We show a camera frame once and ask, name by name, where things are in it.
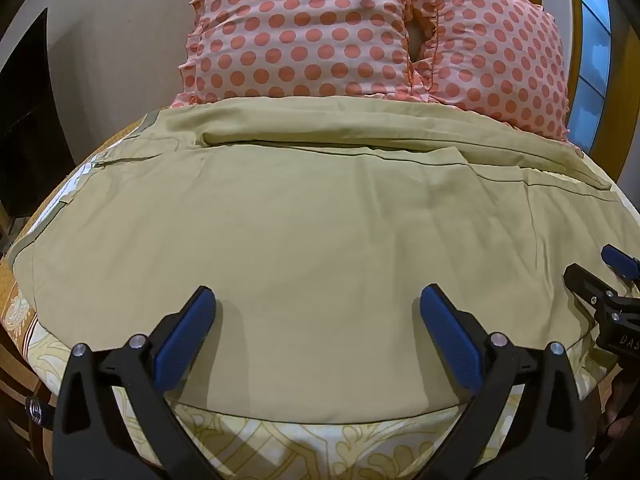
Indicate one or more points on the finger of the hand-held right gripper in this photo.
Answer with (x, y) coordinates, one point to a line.
(582, 284)
(621, 261)

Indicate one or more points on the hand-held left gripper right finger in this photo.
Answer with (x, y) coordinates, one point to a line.
(450, 345)

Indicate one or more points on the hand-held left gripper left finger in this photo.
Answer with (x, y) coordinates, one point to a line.
(182, 342)

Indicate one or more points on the khaki pants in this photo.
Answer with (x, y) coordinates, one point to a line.
(320, 240)

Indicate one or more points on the yellow patterned bed sheet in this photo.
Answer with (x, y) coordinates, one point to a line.
(280, 447)

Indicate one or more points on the pink polka dot pillow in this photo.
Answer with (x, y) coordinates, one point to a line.
(492, 55)
(300, 30)

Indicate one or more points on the dark cabinet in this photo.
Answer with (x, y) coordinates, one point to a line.
(30, 120)

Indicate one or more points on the window with yellow frame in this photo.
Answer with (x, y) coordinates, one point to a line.
(595, 45)

